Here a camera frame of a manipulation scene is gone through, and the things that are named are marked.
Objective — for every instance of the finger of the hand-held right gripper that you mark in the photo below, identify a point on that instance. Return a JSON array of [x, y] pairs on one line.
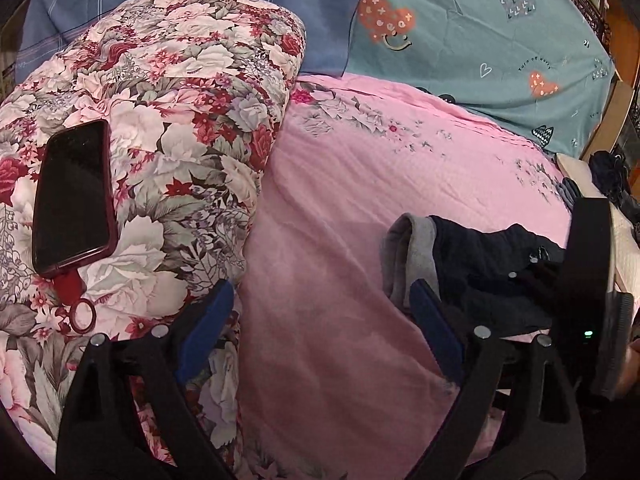
[[537, 275]]

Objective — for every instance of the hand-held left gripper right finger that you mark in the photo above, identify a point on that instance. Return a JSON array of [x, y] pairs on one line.
[[435, 330]]

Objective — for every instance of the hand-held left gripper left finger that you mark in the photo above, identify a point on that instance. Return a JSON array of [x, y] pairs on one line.
[[205, 330]]

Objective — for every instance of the navy pants with grey waistband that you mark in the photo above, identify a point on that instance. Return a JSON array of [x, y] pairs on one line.
[[480, 270]]

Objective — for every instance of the person's right hand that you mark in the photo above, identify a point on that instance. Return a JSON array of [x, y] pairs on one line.
[[631, 365]]

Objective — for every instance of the white quilted pillow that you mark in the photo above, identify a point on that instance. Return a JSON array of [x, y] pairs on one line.
[[625, 245]]

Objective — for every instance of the folded grey green clothes stack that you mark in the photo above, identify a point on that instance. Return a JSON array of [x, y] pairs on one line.
[[567, 192]]

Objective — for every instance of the pink floral bed sheet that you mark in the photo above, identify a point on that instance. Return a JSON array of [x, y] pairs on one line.
[[350, 285]]

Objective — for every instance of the dark clothes pile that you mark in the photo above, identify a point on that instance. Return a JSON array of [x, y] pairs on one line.
[[610, 175]]

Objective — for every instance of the black smartphone in red case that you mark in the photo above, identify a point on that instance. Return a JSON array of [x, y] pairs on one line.
[[72, 195]]

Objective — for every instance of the red floral quilt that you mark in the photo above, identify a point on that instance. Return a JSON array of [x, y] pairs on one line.
[[165, 125]]

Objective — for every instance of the teal heart printed cloth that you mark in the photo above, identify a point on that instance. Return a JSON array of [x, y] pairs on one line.
[[475, 35]]

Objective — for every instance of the wooden bed frame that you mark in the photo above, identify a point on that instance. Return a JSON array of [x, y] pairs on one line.
[[612, 105]]

